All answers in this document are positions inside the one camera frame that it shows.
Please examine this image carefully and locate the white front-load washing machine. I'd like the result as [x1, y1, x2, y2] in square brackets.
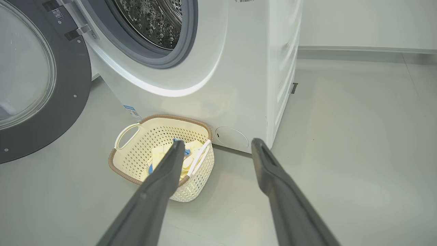
[73, 0, 304, 154]

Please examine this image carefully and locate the metal door hinge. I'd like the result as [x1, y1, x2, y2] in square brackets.
[64, 24, 98, 42]

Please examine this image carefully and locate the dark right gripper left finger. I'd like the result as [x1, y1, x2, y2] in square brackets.
[97, 140, 186, 246]

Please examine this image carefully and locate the cream perforated laundry basket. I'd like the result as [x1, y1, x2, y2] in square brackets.
[109, 114, 215, 203]

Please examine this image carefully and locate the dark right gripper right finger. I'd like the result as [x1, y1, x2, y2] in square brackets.
[251, 138, 342, 246]

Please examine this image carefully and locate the washing machine door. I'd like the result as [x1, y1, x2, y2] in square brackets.
[0, 0, 93, 164]

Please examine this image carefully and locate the blue energy label sticker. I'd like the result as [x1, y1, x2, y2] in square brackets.
[124, 105, 142, 120]

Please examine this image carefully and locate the cream garment with blue trim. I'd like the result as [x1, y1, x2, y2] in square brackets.
[149, 145, 171, 176]
[172, 138, 205, 171]

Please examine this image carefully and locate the perforated steel washer drum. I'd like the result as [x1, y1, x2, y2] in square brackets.
[113, 0, 183, 51]

